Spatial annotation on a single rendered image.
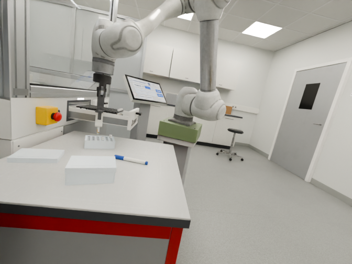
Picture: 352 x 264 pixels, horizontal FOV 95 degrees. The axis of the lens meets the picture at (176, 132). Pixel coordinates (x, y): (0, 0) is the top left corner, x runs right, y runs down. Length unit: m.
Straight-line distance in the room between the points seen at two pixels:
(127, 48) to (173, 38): 4.26
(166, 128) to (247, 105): 4.27
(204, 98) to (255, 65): 4.40
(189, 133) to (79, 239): 0.85
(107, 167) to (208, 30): 0.83
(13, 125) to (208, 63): 0.91
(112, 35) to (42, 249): 0.62
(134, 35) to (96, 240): 0.60
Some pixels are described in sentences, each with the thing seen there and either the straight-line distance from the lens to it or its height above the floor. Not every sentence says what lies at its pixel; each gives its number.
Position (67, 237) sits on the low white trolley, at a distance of 0.53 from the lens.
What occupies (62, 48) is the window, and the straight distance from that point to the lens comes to 1.02.
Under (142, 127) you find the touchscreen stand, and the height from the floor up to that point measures 0.64.
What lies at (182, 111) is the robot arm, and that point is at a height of 0.95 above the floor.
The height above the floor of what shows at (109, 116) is 0.88.
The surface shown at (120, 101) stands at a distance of 2.71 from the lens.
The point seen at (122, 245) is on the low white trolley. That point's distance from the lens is 0.51.
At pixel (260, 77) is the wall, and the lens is 5.44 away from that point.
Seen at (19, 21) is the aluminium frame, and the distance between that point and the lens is 0.80.
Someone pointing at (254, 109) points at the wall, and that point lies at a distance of 5.33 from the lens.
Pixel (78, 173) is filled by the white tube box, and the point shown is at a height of 0.79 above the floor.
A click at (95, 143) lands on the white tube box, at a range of 0.80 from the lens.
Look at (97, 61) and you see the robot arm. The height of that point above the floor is 1.13.
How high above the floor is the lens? 1.03
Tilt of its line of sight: 11 degrees down
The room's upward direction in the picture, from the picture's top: 10 degrees clockwise
